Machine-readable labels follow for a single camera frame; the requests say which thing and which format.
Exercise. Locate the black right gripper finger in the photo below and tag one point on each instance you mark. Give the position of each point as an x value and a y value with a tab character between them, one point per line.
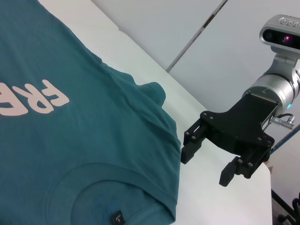
248	166
191	147

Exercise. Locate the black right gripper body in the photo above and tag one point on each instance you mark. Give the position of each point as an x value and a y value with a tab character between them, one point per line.
243	126

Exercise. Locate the teal t-shirt with pink print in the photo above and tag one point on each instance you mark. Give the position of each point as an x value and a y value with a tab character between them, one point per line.
70	145

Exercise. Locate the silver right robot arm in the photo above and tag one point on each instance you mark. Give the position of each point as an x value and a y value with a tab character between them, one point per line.
272	87

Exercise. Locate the dark equipment beside table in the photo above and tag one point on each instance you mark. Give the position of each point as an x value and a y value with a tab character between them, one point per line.
295	211

